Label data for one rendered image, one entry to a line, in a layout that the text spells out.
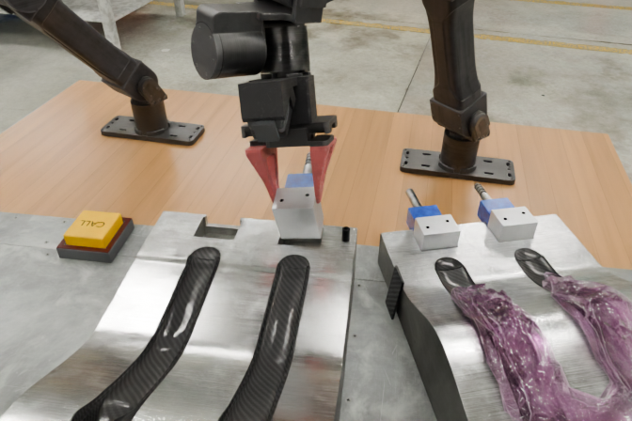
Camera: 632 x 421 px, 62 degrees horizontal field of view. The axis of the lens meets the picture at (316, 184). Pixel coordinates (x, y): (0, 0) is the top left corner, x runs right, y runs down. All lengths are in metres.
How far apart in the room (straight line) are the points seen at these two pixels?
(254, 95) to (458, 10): 0.36
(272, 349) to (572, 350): 0.30
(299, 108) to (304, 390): 0.28
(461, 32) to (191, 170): 0.51
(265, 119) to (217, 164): 0.47
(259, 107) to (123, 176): 0.52
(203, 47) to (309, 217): 0.22
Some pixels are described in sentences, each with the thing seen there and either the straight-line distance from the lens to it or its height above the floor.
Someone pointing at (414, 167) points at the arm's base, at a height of 0.81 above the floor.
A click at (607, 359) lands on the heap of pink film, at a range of 0.59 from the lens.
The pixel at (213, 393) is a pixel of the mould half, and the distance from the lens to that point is 0.49.
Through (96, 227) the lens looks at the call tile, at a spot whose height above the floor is 0.84.
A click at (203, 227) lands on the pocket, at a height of 0.87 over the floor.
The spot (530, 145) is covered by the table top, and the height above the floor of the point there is 0.80.
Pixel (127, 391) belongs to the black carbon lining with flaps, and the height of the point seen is 0.91.
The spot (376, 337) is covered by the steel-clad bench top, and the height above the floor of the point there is 0.80.
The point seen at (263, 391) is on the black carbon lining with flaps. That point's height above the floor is 0.90.
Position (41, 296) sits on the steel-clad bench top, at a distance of 0.80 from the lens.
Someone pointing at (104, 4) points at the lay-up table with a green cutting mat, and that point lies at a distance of 3.71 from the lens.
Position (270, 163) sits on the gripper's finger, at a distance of 0.64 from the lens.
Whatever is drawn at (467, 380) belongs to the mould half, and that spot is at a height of 0.89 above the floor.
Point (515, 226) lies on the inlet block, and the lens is 0.74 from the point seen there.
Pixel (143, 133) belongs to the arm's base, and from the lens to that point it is 1.09.
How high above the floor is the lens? 1.32
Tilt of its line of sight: 35 degrees down
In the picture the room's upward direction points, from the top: straight up
